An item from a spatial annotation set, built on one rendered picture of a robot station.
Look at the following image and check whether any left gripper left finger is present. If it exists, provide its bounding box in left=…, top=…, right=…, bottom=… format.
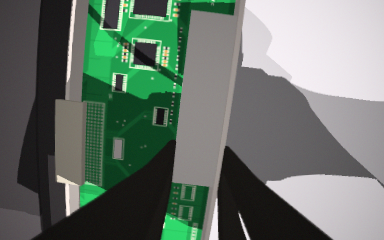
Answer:
left=31, top=140, right=176, bottom=240

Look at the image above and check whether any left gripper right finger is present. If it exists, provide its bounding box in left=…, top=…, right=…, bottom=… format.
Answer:
left=217, top=146, right=333, bottom=240

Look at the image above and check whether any grey flat mat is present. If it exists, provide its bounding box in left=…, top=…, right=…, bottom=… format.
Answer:
left=226, top=0, right=384, bottom=240

